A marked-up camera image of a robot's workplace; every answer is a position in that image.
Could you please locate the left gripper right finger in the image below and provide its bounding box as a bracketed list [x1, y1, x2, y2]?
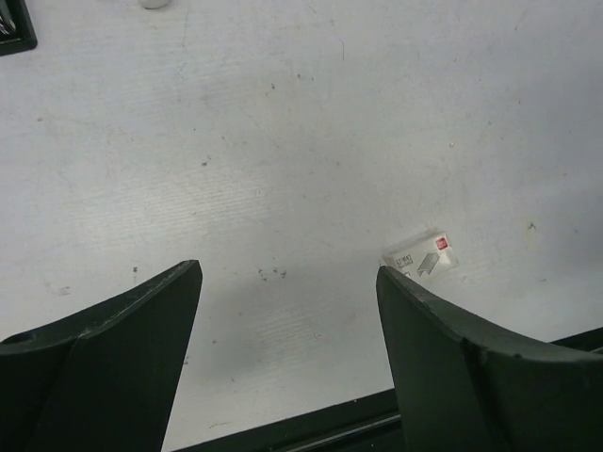
[376, 266, 602, 451]

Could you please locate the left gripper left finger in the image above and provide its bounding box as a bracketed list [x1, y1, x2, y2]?
[1, 260, 203, 451]

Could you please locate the staple box with red dot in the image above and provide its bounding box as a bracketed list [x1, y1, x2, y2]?
[381, 230, 459, 283]

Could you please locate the black stapler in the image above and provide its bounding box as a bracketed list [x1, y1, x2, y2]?
[0, 0, 38, 57]

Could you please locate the blue and white stapler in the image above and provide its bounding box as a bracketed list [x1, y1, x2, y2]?
[139, 0, 171, 10]

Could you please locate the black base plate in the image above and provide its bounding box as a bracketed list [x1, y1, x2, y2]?
[173, 327, 603, 452]

